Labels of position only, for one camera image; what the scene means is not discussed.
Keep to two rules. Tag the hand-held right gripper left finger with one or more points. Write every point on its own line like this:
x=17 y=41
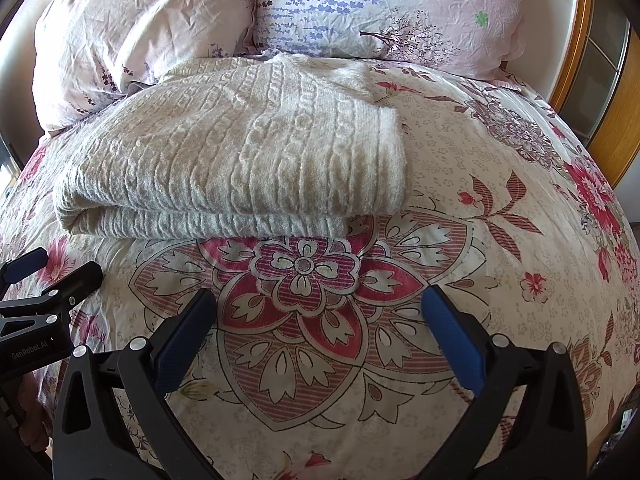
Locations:
x=180 y=345

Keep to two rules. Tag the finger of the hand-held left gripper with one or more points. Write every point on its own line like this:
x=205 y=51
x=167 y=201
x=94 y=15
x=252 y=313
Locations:
x=22 y=266
x=80 y=280

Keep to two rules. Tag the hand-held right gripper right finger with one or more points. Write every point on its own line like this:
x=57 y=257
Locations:
x=455 y=340

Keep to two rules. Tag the cream knit sweater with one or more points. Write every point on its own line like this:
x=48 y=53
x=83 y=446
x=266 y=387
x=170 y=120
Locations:
x=225 y=160

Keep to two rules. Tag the floral quilt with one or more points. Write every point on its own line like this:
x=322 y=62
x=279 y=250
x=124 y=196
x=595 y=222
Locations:
x=500 y=185

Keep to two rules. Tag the pink floral pillow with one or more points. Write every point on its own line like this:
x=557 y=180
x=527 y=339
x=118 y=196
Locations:
x=140 y=30
x=400 y=5

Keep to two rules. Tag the wooden framed glass cabinet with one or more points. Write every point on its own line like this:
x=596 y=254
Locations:
x=602 y=60

